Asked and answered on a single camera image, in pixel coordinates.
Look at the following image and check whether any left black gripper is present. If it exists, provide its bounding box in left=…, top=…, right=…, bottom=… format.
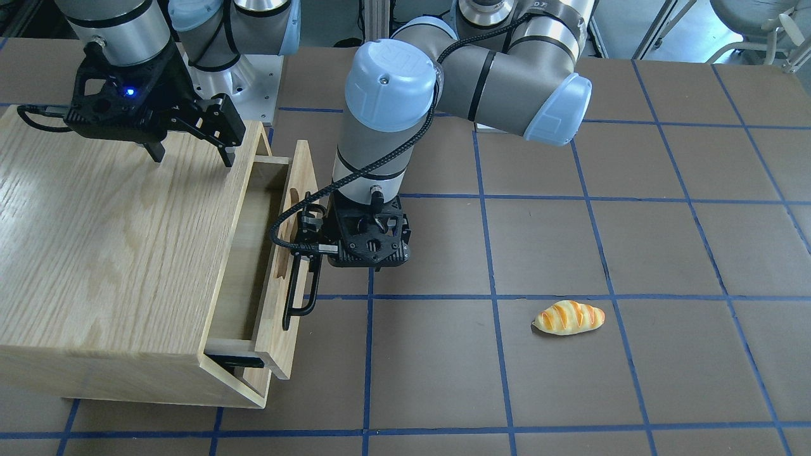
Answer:
left=290, top=191, right=411, bottom=269

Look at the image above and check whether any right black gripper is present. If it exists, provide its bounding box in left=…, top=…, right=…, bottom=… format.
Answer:
left=64, top=40, right=246, bottom=168

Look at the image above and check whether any black drawer handle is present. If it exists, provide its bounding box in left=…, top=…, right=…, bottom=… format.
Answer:
left=282, top=201, right=330, bottom=331

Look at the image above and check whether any wooden drawer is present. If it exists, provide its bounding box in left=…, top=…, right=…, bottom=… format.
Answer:
left=205, top=141, right=317, bottom=390

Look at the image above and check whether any wooden drawer cabinet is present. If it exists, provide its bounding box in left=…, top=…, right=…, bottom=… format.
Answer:
left=1, top=109, right=266, bottom=408

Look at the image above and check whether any toy bread loaf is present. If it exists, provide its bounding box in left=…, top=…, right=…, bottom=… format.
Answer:
left=532, top=300, right=606, bottom=336

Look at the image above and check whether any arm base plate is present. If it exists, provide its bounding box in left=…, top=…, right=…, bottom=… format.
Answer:
left=188, top=54, right=284, bottom=126

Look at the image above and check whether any black braided cable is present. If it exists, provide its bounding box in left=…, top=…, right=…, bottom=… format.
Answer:
left=270, top=13, right=533, bottom=254

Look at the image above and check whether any aluminium frame post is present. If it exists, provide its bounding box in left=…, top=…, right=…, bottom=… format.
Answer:
left=360, top=0, right=392, bottom=43

